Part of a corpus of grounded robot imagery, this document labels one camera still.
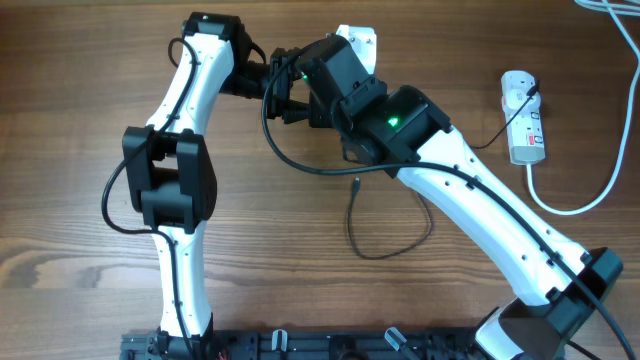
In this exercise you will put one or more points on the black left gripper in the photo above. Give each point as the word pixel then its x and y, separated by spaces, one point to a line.
pixel 280 73

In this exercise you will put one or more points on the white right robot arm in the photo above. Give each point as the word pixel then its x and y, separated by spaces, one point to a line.
pixel 557 283

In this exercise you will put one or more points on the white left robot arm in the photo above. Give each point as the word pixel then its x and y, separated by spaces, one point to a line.
pixel 170 176

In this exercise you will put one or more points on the white charger plug adapter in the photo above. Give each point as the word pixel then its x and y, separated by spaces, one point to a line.
pixel 525 99

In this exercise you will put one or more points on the white power strip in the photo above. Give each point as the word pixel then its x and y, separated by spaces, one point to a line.
pixel 524 131

